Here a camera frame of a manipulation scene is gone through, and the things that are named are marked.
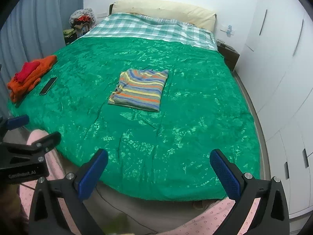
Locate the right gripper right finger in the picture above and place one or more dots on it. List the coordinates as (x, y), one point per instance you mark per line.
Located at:
(271, 216)

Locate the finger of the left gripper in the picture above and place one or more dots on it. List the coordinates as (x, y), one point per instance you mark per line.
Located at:
(12, 123)
(44, 144)

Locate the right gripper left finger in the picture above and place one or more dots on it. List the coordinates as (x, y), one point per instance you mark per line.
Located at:
(46, 215)

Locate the striped knitted sweater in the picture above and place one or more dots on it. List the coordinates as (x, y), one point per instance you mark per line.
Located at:
(139, 89)

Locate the pile of clothes on chair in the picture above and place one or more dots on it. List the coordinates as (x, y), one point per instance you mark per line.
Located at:
(81, 21)

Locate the orange folded garment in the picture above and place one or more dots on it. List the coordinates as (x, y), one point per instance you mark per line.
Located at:
(19, 90)

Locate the black smartphone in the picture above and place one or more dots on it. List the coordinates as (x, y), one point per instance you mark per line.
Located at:
(48, 86)

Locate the red folded garment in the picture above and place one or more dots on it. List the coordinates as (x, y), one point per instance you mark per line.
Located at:
(26, 70)

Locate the pink dotted pyjama trousers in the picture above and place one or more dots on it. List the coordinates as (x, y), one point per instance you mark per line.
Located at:
(119, 214)

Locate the blue grey curtain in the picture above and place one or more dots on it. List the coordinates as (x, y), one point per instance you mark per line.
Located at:
(33, 30)

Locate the green white checkered sheet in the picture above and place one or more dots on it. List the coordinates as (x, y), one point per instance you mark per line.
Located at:
(121, 25)

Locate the white wardrobe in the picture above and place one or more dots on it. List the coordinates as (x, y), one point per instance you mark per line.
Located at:
(275, 67)

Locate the dark bedside table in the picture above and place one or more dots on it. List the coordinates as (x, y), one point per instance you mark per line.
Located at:
(230, 55)

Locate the cream pillow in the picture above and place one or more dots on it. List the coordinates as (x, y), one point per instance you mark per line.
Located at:
(198, 16)

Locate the wall socket with plug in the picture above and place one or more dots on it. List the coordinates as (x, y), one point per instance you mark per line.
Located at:
(228, 30)

